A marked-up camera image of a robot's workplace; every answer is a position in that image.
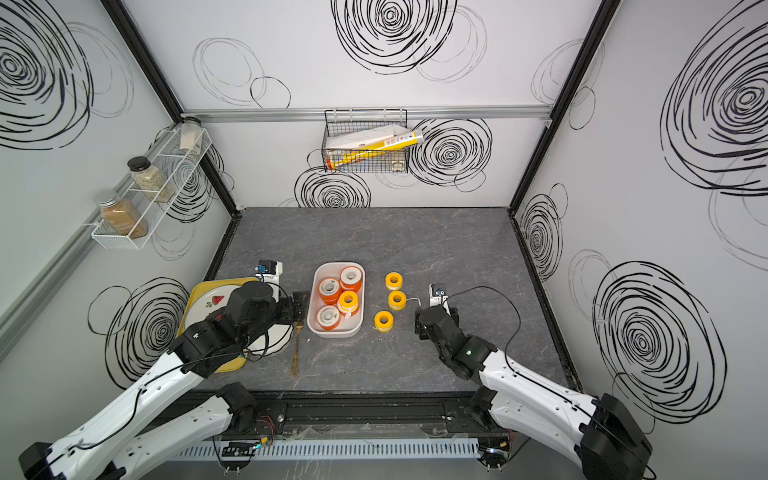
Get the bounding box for white plastic storage box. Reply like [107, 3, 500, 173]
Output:
[306, 262, 365, 339]

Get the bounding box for watermelon pattern white plate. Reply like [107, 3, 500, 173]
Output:
[184, 283, 247, 331]

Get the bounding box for yellow sealing tape roll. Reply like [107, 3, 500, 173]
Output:
[385, 272, 404, 291]
[374, 311, 394, 332]
[337, 290, 360, 316]
[388, 290, 421, 311]

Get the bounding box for yellow plastic tray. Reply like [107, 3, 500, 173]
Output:
[176, 276, 262, 374]

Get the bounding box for orange sealing tape roll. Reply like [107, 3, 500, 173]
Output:
[339, 266, 363, 292]
[316, 305, 341, 331]
[318, 277, 343, 305]

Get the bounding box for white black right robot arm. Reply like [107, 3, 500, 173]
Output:
[415, 305, 653, 479]

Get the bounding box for black wire wall basket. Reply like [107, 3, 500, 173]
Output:
[321, 108, 409, 173]

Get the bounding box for light spice jar black lid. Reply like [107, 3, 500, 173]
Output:
[127, 156, 175, 204]

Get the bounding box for white scalloped small dish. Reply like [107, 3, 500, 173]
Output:
[247, 324, 294, 356]

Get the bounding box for white wire spice rack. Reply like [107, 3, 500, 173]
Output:
[91, 124, 214, 257]

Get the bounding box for white paper package in basket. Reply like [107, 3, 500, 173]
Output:
[325, 124, 409, 150]

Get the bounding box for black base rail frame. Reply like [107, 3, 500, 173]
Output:
[95, 389, 631, 480]

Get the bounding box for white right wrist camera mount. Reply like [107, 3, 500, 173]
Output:
[429, 283, 448, 307]

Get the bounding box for white spice jar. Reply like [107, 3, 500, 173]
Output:
[179, 116, 203, 156]

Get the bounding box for gold fork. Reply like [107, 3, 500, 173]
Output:
[290, 321, 305, 378]

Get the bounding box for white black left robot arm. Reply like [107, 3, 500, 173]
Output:
[19, 281, 310, 479]

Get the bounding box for white slotted cable duct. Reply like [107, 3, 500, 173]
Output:
[171, 437, 481, 462]

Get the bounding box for brown spice jar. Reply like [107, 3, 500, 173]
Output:
[94, 190, 149, 239]

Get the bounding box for yellow foil wrap box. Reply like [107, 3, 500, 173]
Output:
[323, 129, 423, 172]

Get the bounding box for black aluminium corner post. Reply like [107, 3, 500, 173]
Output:
[100, 0, 241, 218]

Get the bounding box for silver wall rail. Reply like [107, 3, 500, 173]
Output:
[181, 104, 553, 123]

